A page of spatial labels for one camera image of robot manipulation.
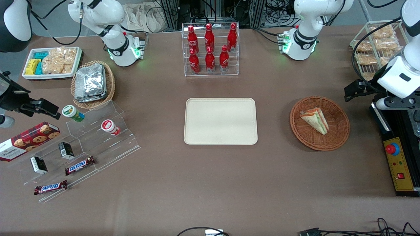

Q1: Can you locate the green lid snack cup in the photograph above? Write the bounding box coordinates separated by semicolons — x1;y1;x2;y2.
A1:
62;105;85;123

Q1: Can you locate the round brown wicker basket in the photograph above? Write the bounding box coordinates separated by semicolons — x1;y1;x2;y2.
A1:
290;96;350;151

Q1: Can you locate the Snickers chocolate bar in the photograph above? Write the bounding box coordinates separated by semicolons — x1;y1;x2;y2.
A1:
64;156;96;176
33;179;68;196

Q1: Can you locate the white rectangular snack tray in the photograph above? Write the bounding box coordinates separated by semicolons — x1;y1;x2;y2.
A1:
22;47;83;80

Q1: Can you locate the oval wicker basket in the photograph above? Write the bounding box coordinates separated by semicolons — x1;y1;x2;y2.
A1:
71;60;116;110

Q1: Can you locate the beige plastic tray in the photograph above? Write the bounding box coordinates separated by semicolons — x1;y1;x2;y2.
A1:
184;98;258;145

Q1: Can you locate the beige cloth bag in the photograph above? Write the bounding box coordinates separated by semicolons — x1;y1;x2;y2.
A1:
123;3;168;33

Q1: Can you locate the red tartan cookie box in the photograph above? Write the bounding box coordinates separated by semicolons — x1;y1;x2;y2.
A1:
0;121;61;162

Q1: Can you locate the black cable with white plug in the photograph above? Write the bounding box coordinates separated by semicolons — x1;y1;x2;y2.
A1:
176;226;230;236

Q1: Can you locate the red cola bottle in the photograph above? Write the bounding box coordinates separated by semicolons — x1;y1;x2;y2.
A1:
227;23;238;52
188;48;201;74
204;24;215;53
205;47;216;73
219;45;230;72
187;25;199;55

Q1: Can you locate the triangle sandwich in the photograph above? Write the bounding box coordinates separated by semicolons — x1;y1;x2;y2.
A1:
300;108;329;135

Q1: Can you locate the silver foil packet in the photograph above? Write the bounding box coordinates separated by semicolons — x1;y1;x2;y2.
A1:
75;64;106;96
74;88;108;103

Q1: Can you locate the black cable bundle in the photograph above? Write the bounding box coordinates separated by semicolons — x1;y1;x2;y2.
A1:
264;0;297;28

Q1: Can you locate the yellow snack packet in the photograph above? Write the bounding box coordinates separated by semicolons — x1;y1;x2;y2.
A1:
25;59;42;75

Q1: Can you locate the black appliance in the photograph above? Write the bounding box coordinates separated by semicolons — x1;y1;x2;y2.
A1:
370;99;420;197

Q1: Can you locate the clear acrylic bottle rack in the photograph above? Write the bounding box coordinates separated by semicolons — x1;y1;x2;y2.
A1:
181;22;240;77

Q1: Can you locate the clear acrylic stepped stand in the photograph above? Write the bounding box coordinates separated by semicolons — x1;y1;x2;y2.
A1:
8;100;142;203

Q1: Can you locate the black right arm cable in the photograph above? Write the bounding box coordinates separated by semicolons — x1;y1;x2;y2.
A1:
30;0;83;46

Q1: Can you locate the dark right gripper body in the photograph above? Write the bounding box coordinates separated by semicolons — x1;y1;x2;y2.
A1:
0;70;31;112

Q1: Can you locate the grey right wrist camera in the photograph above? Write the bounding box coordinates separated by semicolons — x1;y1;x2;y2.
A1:
0;114;16;128

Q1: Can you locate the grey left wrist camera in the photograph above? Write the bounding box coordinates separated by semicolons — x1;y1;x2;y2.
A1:
375;96;416;111

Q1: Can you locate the small black box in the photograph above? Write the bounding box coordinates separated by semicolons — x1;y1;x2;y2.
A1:
30;156;49;175
58;141;75;160

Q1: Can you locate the white wire basket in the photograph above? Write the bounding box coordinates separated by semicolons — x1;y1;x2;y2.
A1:
349;20;411;82

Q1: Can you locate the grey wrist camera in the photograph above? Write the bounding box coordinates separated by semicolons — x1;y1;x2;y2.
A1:
0;114;16;128
375;96;416;111

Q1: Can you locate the red lid snack cup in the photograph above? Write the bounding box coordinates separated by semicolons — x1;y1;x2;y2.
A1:
100;119;121;136

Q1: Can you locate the clear plastic container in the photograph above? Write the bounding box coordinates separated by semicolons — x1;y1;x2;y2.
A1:
412;109;420;138

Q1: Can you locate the clear bag of crackers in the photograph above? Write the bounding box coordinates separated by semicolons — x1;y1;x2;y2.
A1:
41;47;78;75

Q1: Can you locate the yellow control panel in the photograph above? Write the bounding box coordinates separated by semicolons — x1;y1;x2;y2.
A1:
383;137;415;192

